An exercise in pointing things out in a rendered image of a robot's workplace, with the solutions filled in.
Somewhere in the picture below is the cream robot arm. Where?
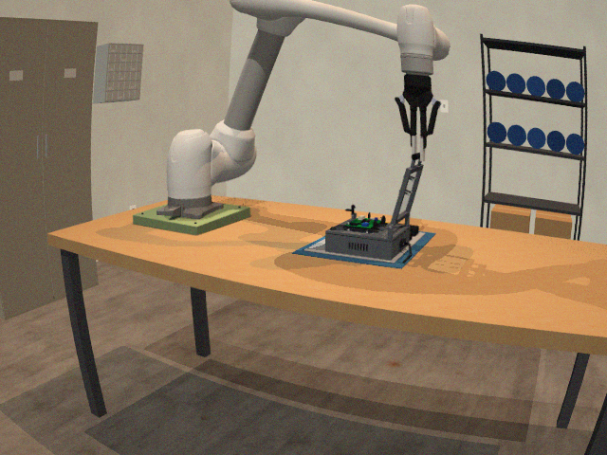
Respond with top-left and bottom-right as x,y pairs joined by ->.
156,0 -> 451,219

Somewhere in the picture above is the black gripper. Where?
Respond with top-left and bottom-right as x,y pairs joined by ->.
395,74 -> 441,161

